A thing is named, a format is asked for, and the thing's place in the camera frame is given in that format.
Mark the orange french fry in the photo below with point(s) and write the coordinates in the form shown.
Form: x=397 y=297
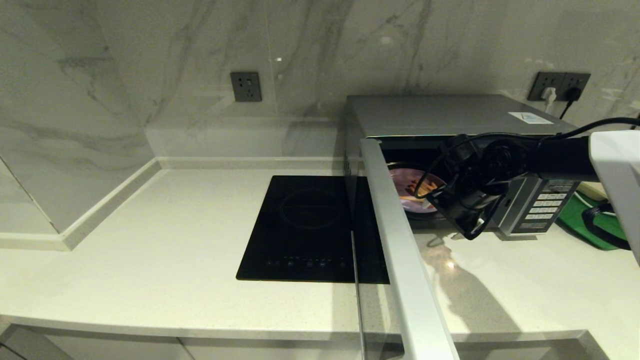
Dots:
x=412 y=200
x=430 y=189

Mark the white sticker label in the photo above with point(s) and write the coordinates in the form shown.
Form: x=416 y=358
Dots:
x=531 y=118

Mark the grey single wall socket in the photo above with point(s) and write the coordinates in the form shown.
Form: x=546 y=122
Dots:
x=246 y=87

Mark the white power plug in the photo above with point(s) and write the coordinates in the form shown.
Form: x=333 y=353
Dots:
x=549 y=94

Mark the black induction cooktop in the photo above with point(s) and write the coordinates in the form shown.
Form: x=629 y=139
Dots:
x=300 y=225

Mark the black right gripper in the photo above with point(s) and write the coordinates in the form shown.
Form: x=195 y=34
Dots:
x=467 y=200

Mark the silver Panasonic microwave oven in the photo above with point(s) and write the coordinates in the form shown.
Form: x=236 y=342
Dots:
x=440 y=115

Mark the purple plastic plate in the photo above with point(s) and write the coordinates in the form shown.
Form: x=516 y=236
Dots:
x=405 y=182

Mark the green plastic tray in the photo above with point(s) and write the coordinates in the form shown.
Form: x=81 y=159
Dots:
x=575 y=220

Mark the grey double wall socket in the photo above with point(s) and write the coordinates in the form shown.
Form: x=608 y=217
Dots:
x=539 y=79

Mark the white cabinet door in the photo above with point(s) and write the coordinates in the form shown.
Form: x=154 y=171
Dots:
x=275 y=351

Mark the grey corner cabinet panel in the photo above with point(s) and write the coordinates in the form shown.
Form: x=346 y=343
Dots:
x=25 y=346

